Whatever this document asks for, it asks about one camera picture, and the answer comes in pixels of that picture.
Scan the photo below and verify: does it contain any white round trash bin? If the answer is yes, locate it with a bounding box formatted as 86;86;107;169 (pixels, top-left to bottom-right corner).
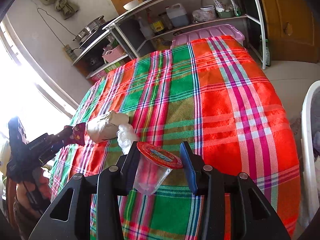
301;81;319;223

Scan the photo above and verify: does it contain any pink plastic basket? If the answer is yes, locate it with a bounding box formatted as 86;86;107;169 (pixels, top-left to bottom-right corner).
102;45;125;63

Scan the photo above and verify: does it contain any clear cup red lid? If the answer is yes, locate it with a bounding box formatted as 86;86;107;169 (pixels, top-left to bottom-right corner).
133;141;183;196

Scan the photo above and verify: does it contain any clear plastic bag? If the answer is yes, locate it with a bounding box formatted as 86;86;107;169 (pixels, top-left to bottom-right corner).
117;124;139;155

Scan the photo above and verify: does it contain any white power strip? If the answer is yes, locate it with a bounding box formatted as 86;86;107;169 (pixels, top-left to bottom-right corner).
63;44;78;62

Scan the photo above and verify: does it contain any steel steamer pot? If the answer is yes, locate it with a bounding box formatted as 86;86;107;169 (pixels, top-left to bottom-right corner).
73;15;106;43

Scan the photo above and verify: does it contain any white metal shelf rack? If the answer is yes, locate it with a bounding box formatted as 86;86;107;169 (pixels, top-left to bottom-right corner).
73;0;264;80

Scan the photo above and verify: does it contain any red green plaid tablecloth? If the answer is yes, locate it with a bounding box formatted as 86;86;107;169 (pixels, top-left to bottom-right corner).
49;36;300;239

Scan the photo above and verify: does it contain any dark sauce bottle yellow label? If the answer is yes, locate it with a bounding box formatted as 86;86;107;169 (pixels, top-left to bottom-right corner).
148;13;165;35

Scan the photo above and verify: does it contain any pink lid storage box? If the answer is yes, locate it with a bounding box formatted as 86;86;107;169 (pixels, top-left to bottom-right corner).
171;24;245;48

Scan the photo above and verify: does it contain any beige paper bag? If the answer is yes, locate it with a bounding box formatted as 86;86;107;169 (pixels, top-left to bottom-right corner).
86;111;129;144

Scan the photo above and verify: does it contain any green glass bottle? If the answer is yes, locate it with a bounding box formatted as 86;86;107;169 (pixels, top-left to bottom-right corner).
265;39;271;67

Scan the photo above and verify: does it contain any white bowl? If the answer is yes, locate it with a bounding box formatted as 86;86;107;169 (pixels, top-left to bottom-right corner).
123;0;140;11

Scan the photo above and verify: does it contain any clear oil jug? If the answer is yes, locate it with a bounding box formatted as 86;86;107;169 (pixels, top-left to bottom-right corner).
165;3;190;28

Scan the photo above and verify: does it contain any purple milk carton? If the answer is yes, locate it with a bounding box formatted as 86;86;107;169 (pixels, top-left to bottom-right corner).
66;122;86;146

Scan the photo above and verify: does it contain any person's left hand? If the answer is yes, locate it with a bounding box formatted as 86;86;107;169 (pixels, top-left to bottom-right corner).
16;181;41;218

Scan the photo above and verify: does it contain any wooden door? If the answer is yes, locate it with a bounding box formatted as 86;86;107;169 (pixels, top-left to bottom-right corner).
261;0;319;63

